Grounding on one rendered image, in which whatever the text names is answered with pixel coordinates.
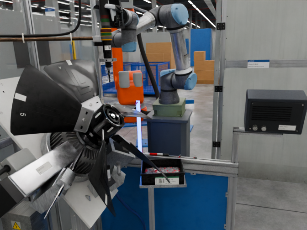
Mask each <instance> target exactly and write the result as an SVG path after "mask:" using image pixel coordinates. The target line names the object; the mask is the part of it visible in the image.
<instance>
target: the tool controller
mask: <svg viewBox="0 0 307 230"><path fill-rule="evenodd" d="M306 112H307V96H306V94H305V92H304V90H269V89H248V90H247V92H246V102H245V112H244V129H245V131H249V132H265V133H281V134H297V135H301V134H302V129H303V125H304V120H305V116H306Z"/></svg>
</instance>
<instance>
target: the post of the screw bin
mask: <svg viewBox="0 0 307 230"><path fill-rule="evenodd" d="M148 208H149V230H155V215H154V188H148Z"/></svg>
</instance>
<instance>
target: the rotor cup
mask: <svg viewBox="0 0 307 230"><path fill-rule="evenodd" d="M99 113H101V114H100V115H99V116H98V117H96V116H97V115H98V114H99ZM111 114H114V115H115V118H113V117H112V116H111ZM95 117H96V118H95ZM124 125H125V121H124V118H123V116H122V115H121V113H120V112H119V110H118V109H116V108H115V107H114V106H112V105H110V104H103V105H101V106H100V107H99V108H98V109H97V110H96V111H95V112H94V114H93V116H92V119H91V122H90V125H89V128H88V131H87V132H86V133H83V132H79V133H80V135H81V136H82V138H83V139H84V140H85V142H87V143H88V144H89V145H90V146H92V147H94V148H98V149H101V145H98V141H101V129H103V130H104V136H105V137H106V138H105V139H104V140H105V141H106V145H108V143H109V138H111V137H113V136H114V135H115V134H116V133H117V132H118V131H119V130H121V129H122V128H123V127H124ZM112 127H113V129H112V130H111V131H109V132H107V131H108V130H109V129H110V128H112Z"/></svg>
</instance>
